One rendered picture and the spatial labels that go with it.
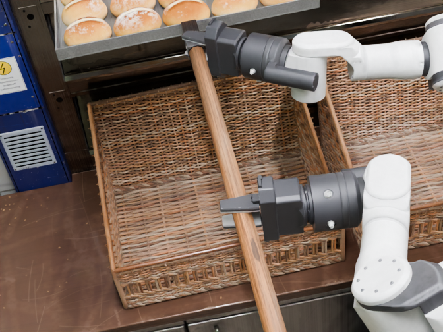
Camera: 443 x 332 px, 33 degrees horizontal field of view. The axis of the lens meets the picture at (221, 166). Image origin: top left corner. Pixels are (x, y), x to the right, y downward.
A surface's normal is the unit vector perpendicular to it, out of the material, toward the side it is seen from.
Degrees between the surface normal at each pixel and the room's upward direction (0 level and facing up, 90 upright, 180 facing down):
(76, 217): 0
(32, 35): 90
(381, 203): 36
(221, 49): 90
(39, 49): 90
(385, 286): 30
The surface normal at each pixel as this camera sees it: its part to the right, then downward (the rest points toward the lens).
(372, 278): -0.53, -0.75
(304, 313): 0.16, 0.69
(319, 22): 0.11, 0.41
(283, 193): -0.11, -0.69
